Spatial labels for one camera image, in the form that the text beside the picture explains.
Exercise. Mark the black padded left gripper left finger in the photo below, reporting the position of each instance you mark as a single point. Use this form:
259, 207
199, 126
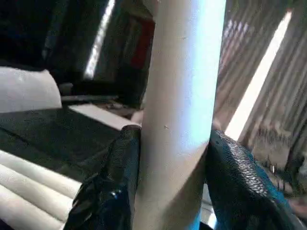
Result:
115, 191

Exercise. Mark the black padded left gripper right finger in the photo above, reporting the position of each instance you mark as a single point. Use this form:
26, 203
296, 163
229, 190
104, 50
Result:
239, 191

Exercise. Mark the white flat board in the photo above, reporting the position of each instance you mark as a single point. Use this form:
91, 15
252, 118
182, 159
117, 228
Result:
103, 116

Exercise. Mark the black padded mat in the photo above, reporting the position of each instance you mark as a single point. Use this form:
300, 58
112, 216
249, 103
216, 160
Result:
60, 134

